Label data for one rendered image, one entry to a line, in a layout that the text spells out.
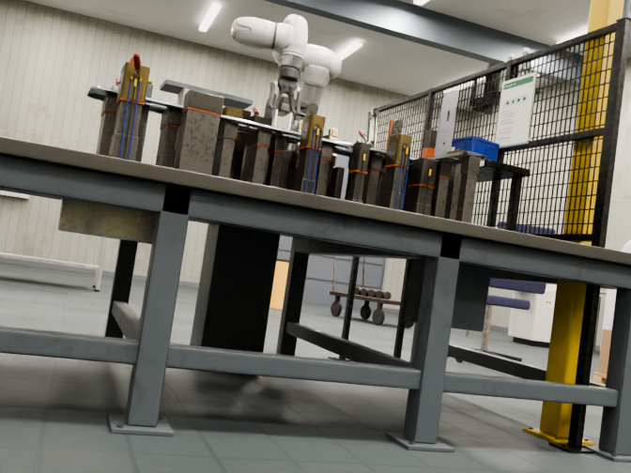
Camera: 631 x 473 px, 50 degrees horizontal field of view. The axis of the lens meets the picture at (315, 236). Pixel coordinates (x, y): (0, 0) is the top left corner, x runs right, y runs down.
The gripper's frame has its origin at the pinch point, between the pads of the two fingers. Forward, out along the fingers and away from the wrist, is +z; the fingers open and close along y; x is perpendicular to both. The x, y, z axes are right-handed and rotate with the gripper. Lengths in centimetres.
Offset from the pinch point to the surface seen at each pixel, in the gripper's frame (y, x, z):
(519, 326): -523, -460, 84
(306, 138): -3.2, 20.4, 8.7
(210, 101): 33.4, 21.2, 4.0
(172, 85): 38.5, -27.9, -10.2
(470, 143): -84, 5, -9
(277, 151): 0.5, 1.7, 12.2
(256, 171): 8.8, 5.8, 21.8
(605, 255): -93, 77, 37
